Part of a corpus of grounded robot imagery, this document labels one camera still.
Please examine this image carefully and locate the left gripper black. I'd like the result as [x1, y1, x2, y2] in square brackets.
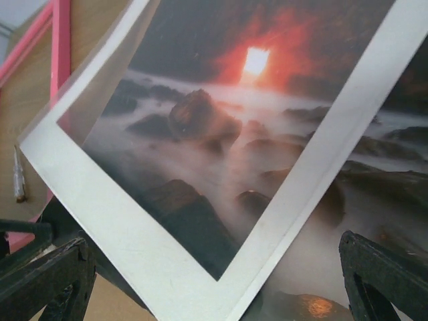
[1, 198, 145, 308]

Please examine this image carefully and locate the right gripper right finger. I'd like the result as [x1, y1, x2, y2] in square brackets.
[338, 230, 427, 320]

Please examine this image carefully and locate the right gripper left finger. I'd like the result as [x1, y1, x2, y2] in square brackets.
[1, 237, 96, 320]

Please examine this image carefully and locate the small screwdriver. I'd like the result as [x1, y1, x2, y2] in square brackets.
[13, 145, 27, 203]

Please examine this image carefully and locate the sunset photo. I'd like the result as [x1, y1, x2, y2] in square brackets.
[56, 0, 428, 321]

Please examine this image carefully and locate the pink picture frame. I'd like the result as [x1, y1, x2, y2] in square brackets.
[0, 0, 73, 255]

